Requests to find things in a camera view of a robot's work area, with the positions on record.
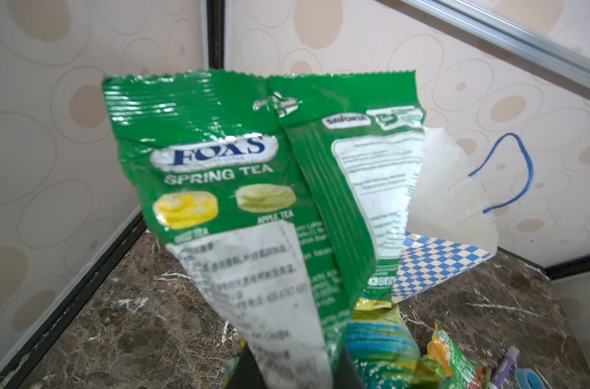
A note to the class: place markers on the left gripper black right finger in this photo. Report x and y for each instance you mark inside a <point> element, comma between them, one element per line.
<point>347,377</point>

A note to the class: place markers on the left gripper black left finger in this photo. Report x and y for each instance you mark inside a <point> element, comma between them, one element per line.
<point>242,371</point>

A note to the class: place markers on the striped green blue candy bag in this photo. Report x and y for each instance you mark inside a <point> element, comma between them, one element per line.
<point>381,346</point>

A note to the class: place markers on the green corn snack bag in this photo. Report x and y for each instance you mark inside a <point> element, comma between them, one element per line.
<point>446,366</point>

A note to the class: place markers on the green Fox's spring tea bag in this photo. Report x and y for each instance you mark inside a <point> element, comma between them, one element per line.
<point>285,198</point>

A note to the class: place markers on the blue checkered paper bag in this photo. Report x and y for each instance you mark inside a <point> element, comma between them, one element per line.
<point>451,223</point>

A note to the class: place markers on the purple marker pen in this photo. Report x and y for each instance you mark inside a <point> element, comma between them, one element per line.
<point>504,368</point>

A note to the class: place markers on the blue tape roll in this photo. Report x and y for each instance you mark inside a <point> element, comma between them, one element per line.
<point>528,379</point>

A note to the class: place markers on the black corner frame post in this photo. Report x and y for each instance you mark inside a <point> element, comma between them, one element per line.
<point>216,10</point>

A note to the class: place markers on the aluminium rail on back wall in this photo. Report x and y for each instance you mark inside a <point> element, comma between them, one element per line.
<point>504,34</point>

